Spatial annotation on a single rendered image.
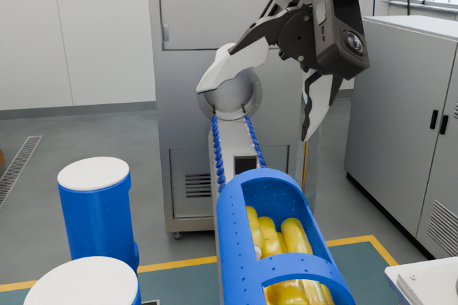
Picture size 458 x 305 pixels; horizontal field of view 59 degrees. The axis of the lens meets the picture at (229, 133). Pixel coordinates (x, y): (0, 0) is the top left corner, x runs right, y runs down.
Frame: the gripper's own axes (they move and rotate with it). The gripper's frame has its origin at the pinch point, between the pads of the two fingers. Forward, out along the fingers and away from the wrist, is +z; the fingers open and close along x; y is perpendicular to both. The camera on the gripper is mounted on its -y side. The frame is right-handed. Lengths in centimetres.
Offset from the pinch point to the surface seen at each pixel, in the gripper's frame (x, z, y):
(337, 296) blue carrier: -54, 38, 18
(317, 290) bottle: -44, 35, 15
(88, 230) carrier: -9, 100, 85
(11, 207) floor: 20, 239, 240
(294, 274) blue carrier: -33.2, 30.6, 12.8
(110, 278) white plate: -9, 71, 38
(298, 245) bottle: -52, 41, 37
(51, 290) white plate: 4, 78, 36
